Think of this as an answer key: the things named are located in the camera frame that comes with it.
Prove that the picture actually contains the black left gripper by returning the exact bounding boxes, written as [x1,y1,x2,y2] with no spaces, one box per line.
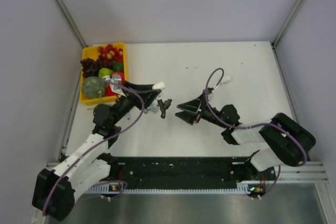
[111,81,161,125]

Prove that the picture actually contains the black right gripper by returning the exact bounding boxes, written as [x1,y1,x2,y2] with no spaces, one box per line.
[176,92,228,129]

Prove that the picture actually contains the white pipe elbow fitting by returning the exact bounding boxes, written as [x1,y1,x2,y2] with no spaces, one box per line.
[152,81,165,90]

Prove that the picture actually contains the dark bronze water faucet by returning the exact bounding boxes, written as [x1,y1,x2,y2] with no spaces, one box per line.
[157,99,172,119]

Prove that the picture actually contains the far white pipe elbow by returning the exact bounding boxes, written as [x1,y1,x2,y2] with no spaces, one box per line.
[221,75,232,84]

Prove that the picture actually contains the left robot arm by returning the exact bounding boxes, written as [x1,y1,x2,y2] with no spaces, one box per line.
[32,76,166,221]

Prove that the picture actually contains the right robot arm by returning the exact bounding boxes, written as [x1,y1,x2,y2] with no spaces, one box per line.
[175,94,316,180]

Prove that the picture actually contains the chrome water faucet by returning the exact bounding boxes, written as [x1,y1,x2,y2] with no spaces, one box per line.
[144,104,159,113]

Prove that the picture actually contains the red apple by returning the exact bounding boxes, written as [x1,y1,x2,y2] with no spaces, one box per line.
[111,71,125,83]
[106,85,115,97]

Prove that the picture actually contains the white faucet with brass tip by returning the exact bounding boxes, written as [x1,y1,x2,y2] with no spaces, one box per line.
[125,113,131,120]

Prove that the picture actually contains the dark green lime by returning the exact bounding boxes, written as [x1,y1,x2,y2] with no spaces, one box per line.
[112,61,124,72]

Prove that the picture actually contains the green apple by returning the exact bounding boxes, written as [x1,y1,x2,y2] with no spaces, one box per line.
[98,68,113,79]

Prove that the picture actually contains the green striped melon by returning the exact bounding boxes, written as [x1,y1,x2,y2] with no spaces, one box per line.
[81,76,106,99]

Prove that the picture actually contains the dark purple grape bunch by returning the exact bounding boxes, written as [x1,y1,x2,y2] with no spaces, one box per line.
[80,55,112,78]

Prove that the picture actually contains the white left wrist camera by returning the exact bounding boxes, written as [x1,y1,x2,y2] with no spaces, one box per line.
[102,74,125,96]

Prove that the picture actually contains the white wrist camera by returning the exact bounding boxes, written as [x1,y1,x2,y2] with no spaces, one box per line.
[102,74,125,96]
[208,83,222,94]

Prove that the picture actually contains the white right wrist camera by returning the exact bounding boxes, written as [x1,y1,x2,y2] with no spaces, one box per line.
[208,83,222,94]

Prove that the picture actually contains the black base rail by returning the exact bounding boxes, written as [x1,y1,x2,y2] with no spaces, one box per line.
[104,157,273,190]

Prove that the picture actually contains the white slotted cable duct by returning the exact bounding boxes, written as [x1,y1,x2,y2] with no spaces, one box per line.
[85,183,265,198]

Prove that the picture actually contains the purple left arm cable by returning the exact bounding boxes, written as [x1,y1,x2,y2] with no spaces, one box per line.
[41,77,145,216]

